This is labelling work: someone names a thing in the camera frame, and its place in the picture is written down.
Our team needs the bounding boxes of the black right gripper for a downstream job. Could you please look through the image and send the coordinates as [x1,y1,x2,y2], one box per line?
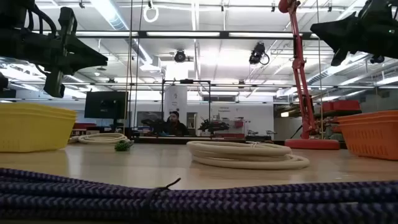
[310,0,398,67]

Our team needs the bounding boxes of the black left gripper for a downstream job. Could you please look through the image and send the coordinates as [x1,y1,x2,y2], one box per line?
[0,6,109,99]

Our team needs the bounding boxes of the green braided USB cable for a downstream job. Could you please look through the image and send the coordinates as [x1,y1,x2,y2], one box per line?
[114,139,135,152]

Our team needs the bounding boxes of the dark purple braided cable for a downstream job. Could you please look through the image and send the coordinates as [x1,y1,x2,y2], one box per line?
[0,167,398,224]

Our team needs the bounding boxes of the black monitor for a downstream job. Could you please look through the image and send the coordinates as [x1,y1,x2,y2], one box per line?
[83,90,129,120]

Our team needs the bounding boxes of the large red storage bins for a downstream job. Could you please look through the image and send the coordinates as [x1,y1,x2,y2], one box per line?
[322,99,361,113]

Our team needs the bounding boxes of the yellow plastic basket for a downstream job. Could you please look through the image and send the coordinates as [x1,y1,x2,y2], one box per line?
[0,102,78,153]

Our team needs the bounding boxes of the orange plastic basket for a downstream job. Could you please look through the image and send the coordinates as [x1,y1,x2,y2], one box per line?
[337,110,398,161]

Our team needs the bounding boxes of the person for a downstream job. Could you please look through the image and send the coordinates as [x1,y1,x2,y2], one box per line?
[161,111,190,137]

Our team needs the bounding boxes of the red desk lamp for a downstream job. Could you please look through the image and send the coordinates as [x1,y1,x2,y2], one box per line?
[278,0,341,151]

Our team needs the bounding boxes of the shelf with red bins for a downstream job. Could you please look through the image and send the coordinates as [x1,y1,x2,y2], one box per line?
[217,118,246,139]

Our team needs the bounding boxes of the white cable loop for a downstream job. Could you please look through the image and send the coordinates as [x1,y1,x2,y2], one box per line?
[142,4,160,24]

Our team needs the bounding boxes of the black overhead camera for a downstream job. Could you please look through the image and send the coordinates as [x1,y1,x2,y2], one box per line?
[248,42,271,66]

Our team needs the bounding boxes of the black dome camera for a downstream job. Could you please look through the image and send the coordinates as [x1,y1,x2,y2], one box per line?
[174,49,187,63]

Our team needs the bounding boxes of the black overhead frame bar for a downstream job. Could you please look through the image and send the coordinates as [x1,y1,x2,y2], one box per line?
[74,30,320,40]

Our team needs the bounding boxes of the black aluminium table frame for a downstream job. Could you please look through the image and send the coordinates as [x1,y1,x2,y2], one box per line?
[68,136,348,146]

